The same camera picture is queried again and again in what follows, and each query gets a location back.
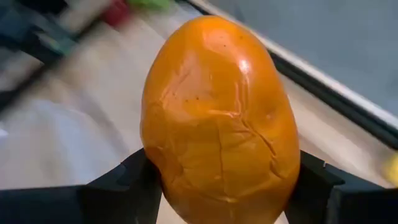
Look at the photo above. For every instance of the yellow lemon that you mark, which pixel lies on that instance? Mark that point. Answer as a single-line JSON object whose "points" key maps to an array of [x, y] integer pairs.
{"points": [[392, 171]]}

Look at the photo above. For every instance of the red apple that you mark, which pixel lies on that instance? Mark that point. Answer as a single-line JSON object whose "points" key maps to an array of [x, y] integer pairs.
{"points": [[116, 12]]}

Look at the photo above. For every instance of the green cucumber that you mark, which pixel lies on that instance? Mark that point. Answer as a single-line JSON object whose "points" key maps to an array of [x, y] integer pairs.
{"points": [[149, 3]]}

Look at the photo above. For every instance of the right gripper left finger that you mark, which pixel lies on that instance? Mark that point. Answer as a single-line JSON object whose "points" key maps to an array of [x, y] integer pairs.
{"points": [[109, 199]]}

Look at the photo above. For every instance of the orange mango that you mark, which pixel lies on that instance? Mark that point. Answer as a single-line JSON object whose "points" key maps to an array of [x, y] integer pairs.
{"points": [[217, 124]]}

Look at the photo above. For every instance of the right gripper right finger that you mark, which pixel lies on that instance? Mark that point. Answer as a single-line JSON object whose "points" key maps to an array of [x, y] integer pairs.
{"points": [[342, 202]]}

